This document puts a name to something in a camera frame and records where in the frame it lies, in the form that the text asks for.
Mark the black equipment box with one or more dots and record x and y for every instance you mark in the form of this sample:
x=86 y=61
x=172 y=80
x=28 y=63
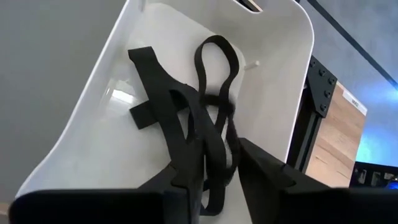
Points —
x=373 y=177

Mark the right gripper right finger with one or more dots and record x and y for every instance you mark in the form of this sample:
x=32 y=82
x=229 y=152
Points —
x=295 y=205

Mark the narrow black rubber band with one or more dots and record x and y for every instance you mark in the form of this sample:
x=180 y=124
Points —
x=217 y=40

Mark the white label sticker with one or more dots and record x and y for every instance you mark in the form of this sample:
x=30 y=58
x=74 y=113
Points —
x=354 y=102

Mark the white plastic basket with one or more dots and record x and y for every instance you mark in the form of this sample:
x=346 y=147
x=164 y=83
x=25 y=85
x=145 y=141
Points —
x=273 y=77

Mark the wide black rubber band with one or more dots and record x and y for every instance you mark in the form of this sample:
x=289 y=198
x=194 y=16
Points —
x=155 y=77

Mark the black aluminium table frame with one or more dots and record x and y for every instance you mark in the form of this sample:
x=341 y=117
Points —
x=320 y=87

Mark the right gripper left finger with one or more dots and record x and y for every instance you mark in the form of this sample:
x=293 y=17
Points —
x=93 y=208

